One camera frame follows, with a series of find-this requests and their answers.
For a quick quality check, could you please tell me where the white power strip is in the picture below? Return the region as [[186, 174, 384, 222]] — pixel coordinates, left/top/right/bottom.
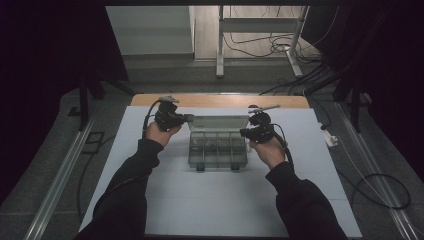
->
[[320, 122, 340, 149]]

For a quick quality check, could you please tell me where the left hand-held gripper black cable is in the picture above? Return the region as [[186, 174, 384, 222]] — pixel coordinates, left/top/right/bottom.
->
[[93, 99, 162, 214]]

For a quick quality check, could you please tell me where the white metal desk frame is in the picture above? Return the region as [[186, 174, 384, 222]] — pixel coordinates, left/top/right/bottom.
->
[[215, 5, 310, 80]]

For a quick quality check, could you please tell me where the looped black floor cable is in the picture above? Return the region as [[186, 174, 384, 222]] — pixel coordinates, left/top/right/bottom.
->
[[338, 168, 412, 211]]

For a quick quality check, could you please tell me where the thin black floor cable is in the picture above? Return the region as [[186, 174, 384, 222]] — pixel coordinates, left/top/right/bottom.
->
[[76, 134, 117, 223]]

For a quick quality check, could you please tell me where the thin white floor cable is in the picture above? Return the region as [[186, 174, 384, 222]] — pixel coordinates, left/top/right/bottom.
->
[[335, 138, 424, 236]]

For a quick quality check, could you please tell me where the person's left hand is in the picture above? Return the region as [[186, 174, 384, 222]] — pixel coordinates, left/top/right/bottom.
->
[[145, 121, 183, 148]]

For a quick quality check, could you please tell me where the white table mat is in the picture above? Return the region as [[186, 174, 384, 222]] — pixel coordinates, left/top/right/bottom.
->
[[79, 105, 364, 239]]

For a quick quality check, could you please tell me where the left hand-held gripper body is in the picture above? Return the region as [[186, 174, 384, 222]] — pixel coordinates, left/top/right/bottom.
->
[[153, 95, 188, 132]]

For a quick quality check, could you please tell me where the wooden table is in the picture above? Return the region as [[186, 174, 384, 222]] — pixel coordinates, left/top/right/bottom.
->
[[129, 93, 311, 110]]

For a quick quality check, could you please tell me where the tangle of black floor cables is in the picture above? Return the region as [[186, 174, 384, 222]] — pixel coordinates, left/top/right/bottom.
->
[[222, 5, 341, 97]]

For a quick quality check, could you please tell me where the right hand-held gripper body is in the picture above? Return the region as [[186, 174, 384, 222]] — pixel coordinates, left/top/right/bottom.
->
[[244, 104, 282, 145]]

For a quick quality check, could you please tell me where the clear plastic compartment box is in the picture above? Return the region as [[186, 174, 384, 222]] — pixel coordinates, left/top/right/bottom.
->
[[187, 114, 250, 172]]

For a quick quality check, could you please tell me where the person's right hand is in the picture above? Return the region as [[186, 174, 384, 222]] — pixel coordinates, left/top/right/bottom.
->
[[249, 136, 288, 171]]

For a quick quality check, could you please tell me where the black metal stand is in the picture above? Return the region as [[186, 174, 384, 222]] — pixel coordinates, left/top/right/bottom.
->
[[77, 75, 136, 132], [303, 64, 365, 134]]

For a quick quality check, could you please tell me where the right hand-held gripper black cable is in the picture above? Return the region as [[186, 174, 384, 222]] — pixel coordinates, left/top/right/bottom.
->
[[270, 123, 296, 172]]

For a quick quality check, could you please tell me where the white cabinet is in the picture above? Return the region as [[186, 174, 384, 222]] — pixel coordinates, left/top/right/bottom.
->
[[105, 5, 196, 56]]

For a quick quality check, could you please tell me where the hand-held gripper black cable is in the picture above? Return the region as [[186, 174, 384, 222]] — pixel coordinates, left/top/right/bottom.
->
[[270, 123, 296, 172], [93, 99, 162, 214]]

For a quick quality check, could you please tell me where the metal floor rail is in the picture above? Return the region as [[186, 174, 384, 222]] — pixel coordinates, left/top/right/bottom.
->
[[22, 111, 98, 240], [334, 100, 424, 240]]

